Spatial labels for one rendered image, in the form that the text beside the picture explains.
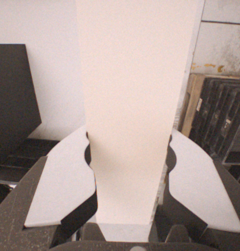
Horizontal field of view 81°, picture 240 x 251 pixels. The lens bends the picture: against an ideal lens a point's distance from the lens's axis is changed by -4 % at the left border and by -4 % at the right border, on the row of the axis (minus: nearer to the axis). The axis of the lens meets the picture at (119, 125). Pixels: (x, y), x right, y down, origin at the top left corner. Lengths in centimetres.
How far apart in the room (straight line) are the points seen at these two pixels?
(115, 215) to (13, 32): 56
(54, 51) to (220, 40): 116
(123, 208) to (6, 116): 40
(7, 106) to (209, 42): 128
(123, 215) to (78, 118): 45
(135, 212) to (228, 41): 135
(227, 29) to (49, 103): 127
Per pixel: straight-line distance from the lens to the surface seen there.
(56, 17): 54
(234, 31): 144
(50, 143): 66
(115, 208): 18
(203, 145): 116
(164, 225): 212
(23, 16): 58
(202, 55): 134
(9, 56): 51
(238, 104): 90
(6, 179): 54
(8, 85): 50
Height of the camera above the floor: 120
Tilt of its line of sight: 61 degrees down
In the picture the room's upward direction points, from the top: 177 degrees counter-clockwise
